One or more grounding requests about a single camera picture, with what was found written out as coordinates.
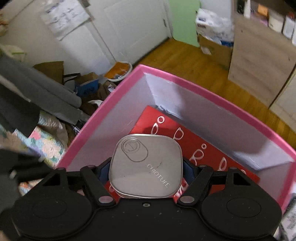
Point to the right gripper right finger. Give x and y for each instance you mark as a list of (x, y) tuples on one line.
[(198, 179)]

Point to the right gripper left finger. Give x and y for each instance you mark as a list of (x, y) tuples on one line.
[(93, 180)]

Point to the pink rounded compact case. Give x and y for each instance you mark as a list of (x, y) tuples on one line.
[(146, 166)]

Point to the pink cardboard box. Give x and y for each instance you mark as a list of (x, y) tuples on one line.
[(206, 126)]

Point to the floral quilt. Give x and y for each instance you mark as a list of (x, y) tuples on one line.
[(49, 140)]

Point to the red glasses-pattern box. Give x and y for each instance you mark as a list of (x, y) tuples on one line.
[(194, 148)]

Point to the blue small carton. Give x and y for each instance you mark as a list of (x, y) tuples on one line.
[(87, 85)]

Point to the trash bin with orange bag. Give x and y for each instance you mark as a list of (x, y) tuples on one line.
[(119, 71)]

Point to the light wood wardrobe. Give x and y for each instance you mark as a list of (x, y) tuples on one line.
[(284, 105)]

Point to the white door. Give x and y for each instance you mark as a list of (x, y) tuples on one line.
[(130, 29)]

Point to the white printed tote bag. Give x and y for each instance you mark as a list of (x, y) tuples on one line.
[(63, 17)]

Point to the wooden open shelf unit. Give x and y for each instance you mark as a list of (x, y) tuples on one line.
[(262, 59)]

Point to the white plastic paper pack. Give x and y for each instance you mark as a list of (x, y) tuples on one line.
[(215, 28)]

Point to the green folding table board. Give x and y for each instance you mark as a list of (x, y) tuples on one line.
[(183, 16)]

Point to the white jar on shelf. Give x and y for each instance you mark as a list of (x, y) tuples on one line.
[(275, 21)]

